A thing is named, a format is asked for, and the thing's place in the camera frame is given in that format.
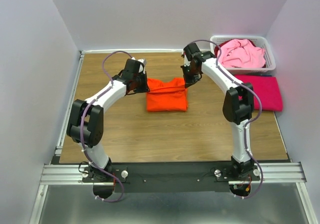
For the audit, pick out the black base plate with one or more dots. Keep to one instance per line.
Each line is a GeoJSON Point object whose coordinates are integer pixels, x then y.
{"type": "Point", "coordinates": [171, 177]}

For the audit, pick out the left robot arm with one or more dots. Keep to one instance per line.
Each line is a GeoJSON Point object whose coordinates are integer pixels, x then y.
{"type": "Point", "coordinates": [86, 120]}

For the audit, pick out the aluminium frame rail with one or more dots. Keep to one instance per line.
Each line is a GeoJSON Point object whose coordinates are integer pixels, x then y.
{"type": "Point", "coordinates": [281, 198]}

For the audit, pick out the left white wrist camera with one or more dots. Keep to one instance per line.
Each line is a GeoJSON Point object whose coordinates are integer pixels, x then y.
{"type": "Point", "coordinates": [139, 65]}

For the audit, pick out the pink t-shirt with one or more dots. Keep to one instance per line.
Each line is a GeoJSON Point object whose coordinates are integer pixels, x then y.
{"type": "Point", "coordinates": [241, 53]}

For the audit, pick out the folded magenta t-shirt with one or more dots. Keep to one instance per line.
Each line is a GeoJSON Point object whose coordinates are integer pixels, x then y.
{"type": "Point", "coordinates": [267, 89]}

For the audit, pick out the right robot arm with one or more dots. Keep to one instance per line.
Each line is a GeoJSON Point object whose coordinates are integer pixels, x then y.
{"type": "Point", "coordinates": [237, 107]}

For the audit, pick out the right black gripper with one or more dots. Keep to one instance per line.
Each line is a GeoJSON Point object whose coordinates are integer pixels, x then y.
{"type": "Point", "coordinates": [187, 81]}

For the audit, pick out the orange t-shirt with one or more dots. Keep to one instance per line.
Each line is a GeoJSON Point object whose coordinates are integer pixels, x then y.
{"type": "Point", "coordinates": [166, 96]}

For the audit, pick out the white plastic basket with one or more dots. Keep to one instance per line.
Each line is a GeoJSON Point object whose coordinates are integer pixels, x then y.
{"type": "Point", "coordinates": [243, 54]}

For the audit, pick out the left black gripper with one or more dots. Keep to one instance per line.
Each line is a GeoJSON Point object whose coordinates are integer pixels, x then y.
{"type": "Point", "coordinates": [144, 88]}

